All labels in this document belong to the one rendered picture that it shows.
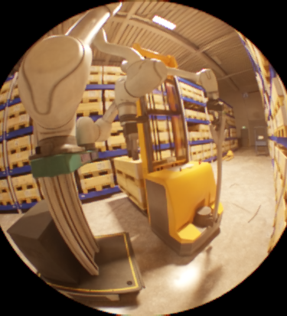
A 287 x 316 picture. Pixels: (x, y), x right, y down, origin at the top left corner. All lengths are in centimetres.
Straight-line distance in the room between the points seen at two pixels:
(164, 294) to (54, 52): 138
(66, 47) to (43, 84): 7
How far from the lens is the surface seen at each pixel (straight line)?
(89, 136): 84
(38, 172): 40
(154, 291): 125
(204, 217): 130
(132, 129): 45
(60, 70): 19
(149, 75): 39
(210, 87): 82
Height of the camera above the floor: 120
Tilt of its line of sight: 6 degrees down
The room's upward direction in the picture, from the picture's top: 7 degrees counter-clockwise
